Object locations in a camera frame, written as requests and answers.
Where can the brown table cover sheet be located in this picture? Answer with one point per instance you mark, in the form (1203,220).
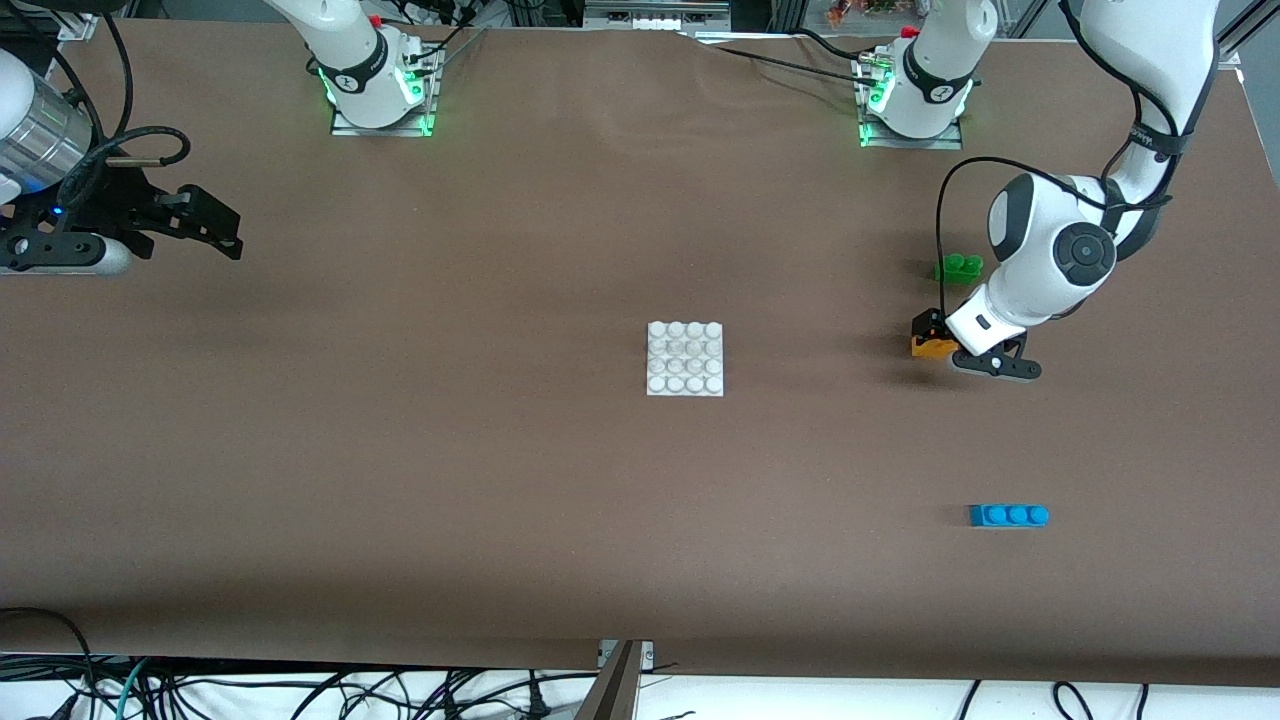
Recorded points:
(500,560)

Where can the small metal corner bracket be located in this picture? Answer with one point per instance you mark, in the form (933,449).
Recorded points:
(648,652)

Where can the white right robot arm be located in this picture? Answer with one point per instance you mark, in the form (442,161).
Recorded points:
(350,60)

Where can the aluminium profile post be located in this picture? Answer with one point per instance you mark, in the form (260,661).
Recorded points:
(615,690)

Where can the yellow two-stud block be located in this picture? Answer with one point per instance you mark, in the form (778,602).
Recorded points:
(935,349)

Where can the white studded base plate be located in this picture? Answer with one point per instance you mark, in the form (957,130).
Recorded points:
(685,360)

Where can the orange toy pile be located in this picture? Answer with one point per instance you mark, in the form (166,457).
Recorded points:
(860,8)

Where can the green two-stud block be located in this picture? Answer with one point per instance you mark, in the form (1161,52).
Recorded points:
(962,270)

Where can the blue three-stud block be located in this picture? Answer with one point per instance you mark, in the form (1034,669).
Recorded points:
(1008,516)

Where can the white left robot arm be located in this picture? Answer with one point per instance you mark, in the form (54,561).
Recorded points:
(1040,240)

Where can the aluminium table corner bracket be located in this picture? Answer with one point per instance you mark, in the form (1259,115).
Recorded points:
(1230,50)
(78,28)

